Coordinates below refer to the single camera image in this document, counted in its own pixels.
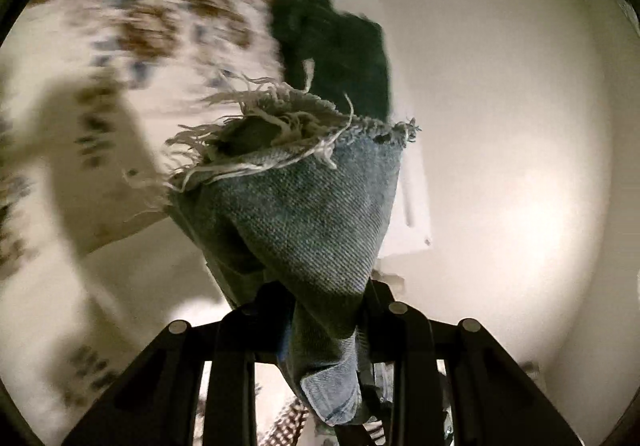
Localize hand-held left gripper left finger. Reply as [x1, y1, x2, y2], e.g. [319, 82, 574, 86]
[61, 280, 297, 446]

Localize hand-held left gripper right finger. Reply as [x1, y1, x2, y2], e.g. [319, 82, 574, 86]
[336, 279, 581, 446]

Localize blue denim pants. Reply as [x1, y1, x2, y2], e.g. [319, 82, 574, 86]
[124, 74, 422, 428]

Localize floral printed bedsheet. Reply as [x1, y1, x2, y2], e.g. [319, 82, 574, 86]
[0, 0, 296, 432]

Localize dark cloth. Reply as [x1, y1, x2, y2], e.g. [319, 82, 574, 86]
[270, 0, 392, 123]

